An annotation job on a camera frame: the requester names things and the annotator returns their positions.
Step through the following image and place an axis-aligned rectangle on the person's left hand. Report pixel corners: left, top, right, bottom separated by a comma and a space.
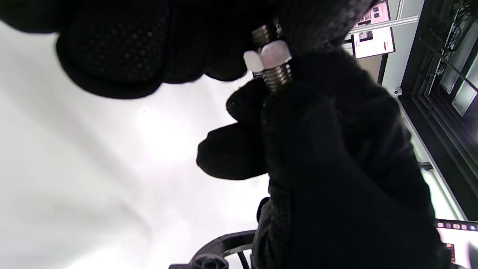
0, 0, 374, 99

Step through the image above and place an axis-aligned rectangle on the person's right hand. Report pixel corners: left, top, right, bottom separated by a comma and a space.
197, 49, 452, 269

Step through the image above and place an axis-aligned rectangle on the silver threaded screw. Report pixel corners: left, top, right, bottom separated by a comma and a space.
251, 24, 294, 93

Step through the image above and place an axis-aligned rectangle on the silver hex nut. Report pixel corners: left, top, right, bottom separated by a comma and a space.
243, 39, 294, 73

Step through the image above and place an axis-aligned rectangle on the computer monitor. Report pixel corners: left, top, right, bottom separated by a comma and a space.
435, 220, 478, 264
357, 0, 392, 27
351, 26, 396, 59

